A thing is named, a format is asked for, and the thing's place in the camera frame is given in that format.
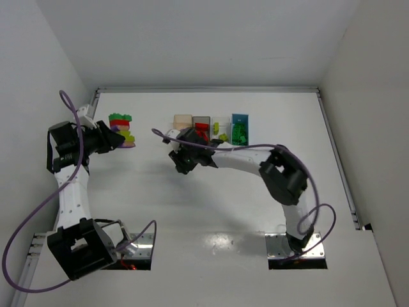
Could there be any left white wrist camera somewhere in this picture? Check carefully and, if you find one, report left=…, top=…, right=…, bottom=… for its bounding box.
left=74, top=104, right=96, bottom=129

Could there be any orange transparent container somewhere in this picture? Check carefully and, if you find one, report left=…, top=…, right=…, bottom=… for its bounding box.
left=173, top=114, right=193, bottom=133

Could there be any clear transparent container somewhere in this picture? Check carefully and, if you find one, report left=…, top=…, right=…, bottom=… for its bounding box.
left=210, top=116, right=231, bottom=143

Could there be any dark grey transparent container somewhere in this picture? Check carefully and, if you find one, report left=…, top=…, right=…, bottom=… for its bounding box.
left=192, top=116, right=211, bottom=142

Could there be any metal base plate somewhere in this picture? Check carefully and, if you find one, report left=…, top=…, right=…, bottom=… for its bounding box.
left=265, top=232, right=327, bottom=260
left=116, top=233, right=154, bottom=260

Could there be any dark green square lego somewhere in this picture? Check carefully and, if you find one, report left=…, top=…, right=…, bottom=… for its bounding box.
left=231, top=123, right=248, bottom=146

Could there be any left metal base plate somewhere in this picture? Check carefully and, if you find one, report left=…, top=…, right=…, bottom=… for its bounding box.
left=116, top=233, right=154, bottom=260

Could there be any lime square lego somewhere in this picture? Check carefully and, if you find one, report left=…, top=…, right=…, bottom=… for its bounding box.
left=219, top=134, right=229, bottom=142

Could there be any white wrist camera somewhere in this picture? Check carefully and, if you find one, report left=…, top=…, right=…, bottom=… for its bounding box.
left=74, top=104, right=96, bottom=129
left=164, top=129, right=180, bottom=152

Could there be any blue container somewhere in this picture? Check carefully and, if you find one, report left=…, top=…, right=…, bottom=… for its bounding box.
left=231, top=113, right=249, bottom=146

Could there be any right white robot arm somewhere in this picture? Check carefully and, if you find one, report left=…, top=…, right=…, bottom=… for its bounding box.
left=163, top=128, right=314, bottom=254

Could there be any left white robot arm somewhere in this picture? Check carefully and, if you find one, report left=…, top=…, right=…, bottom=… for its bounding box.
left=47, top=121, right=125, bottom=281

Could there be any red flower lego brick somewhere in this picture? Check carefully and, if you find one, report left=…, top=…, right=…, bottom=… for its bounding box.
left=194, top=123, right=210, bottom=141

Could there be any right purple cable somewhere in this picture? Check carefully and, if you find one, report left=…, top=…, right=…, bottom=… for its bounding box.
left=151, top=127, right=337, bottom=263

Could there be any lime curved lego brick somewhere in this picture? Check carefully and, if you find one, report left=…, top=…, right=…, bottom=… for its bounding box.
left=213, top=122, right=219, bottom=135

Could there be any aluminium frame rail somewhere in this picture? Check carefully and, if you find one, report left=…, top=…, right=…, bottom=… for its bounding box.
left=24, top=87, right=360, bottom=306

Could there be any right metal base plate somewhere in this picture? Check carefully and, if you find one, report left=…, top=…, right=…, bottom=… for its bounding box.
left=265, top=232, right=327, bottom=260

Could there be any lime purple lego stack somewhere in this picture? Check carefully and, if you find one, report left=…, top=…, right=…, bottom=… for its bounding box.
left=108, top=113, right=135, bottom=148

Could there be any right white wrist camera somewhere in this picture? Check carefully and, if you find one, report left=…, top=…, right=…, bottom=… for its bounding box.
left=164, top=129, right=180, bottom=152

